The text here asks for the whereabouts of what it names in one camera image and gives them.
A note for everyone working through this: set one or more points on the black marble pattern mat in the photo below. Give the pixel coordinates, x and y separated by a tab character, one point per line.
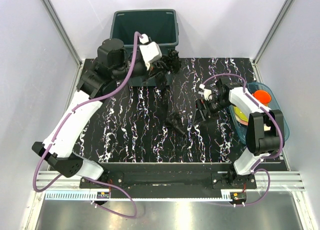
137	126

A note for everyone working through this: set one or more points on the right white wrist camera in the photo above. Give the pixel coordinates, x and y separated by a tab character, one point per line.
206	93

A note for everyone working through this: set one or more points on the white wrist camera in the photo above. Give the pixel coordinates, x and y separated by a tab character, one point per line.
149	50
206	93

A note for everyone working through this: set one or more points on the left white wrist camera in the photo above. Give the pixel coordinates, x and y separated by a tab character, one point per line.
149	50

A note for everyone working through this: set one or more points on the aluminium frame rail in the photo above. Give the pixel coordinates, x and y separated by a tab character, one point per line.
276	181

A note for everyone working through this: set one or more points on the dark green trash bin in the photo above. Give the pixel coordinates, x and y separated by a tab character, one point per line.
160	25

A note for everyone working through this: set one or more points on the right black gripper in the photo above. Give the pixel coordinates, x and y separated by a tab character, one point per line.
199	116

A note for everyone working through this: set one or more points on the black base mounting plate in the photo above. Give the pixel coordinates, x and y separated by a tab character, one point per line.
230	177

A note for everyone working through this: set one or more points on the yellow plastic plate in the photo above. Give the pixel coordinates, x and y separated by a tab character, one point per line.
239	114

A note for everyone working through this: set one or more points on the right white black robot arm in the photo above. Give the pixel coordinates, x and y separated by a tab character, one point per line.
265	133

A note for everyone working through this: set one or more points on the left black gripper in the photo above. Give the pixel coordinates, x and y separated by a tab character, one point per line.
154	68

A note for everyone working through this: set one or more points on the orange plastic cup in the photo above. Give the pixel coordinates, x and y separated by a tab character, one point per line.
263	97

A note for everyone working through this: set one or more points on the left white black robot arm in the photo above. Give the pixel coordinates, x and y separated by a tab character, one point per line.
109	74

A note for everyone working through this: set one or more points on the black trash bag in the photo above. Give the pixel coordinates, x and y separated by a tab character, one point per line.
169	64

